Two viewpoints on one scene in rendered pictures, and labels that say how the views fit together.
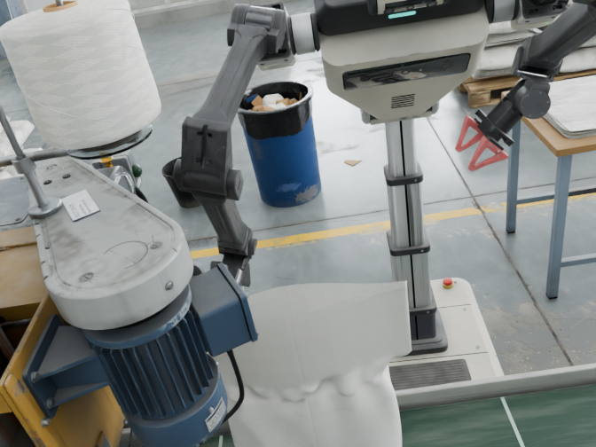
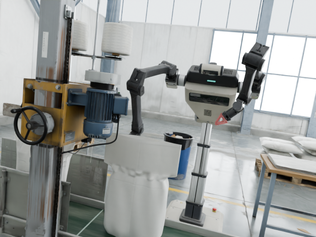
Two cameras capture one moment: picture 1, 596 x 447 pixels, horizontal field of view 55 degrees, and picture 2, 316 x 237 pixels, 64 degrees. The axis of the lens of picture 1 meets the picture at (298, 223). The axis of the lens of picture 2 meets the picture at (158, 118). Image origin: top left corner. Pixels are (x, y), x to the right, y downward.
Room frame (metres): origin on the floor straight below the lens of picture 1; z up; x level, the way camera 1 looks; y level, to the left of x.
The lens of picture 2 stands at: (-0.61, -0.28, 1.40)
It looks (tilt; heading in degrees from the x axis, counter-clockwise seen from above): 8 degrees down; 9
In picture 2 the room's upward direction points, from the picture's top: 7 degrees clockwise
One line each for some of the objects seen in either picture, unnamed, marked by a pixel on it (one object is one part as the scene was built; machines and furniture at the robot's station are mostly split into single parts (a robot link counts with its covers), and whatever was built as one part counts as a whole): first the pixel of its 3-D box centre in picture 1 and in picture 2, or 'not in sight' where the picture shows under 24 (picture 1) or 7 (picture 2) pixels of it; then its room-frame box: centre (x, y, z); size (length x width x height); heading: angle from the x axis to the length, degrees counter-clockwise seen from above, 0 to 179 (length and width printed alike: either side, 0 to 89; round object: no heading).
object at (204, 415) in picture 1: (161, 365); (99, 113); (0.62, 0.24, 1.21); 0.15 x 0.15 x 0.25
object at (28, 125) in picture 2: not in sight; (30, 125); (0.40, 0.47, 1.13); 0.18 x 0.11 x 0.18; 86
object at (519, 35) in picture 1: (491, 28); (275, 150); (4.33, -1.74, 0.44); 0.66 x 0.43 x 0.13; 176
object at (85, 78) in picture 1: (84, 71); (117, 39); (0.77, 0.24, 1.61); 0.17 x 0.17 x 0.17
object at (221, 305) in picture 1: (220, 315); (120, 107); (0.66, 0.14, 1.25); 0.10 x 0.08 x 0.12; 21
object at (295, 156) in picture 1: (282, 145); (176, 155); (3.23, 0.00, 0.32); 0.51 x 0.48 x 0.65; 176
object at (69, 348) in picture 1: (82, 360); (82, 98); (0.59, 0.32, 1.27); 0.12 x 0.09 x 0.09; 176
